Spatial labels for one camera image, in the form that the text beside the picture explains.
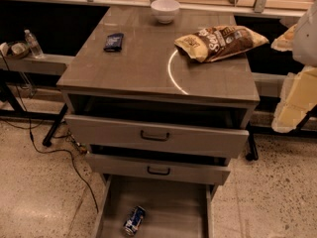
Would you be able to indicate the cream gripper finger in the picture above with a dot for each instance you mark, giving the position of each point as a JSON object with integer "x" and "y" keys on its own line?
{"x": 298, "y": 96}
{"x": 284, "y": 42}

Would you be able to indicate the blue pepsi can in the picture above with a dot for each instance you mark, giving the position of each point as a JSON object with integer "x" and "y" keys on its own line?
{"x": 134, "y": 220}

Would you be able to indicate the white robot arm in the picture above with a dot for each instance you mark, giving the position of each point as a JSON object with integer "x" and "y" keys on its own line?
{"x": 304, "y": 48}

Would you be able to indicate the grey drawer cabinet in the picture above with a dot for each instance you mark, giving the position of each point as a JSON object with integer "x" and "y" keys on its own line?
{"x": 150, "y": 81}

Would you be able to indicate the grey bottom drawer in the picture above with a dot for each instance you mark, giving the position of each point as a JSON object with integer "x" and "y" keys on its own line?
{"x": 173, "y": 209}

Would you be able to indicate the grey top drawer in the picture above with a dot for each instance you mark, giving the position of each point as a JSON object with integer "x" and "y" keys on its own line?
{"x": 178, "y": 139}

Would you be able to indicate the brown chip bag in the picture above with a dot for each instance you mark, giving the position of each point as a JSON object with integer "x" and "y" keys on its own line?
{"x": 220, "y": 42}

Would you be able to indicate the white bowl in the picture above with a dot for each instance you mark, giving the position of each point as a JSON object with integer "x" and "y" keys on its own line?
{"x": 165, "y": 10}

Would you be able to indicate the dark blue snack packet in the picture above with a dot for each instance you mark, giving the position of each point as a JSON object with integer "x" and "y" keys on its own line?
{"x": 114, "y": 42}

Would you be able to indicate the grey side bench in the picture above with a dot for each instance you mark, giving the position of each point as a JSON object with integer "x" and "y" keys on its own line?
{"x": 48, "y": 64}

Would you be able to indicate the clear water bottle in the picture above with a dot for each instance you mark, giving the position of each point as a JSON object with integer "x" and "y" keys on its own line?
{"x": 33, "y": 44}

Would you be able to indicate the small bowl with items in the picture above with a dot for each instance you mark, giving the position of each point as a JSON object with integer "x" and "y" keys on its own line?
{"x": 14, "y": 50}

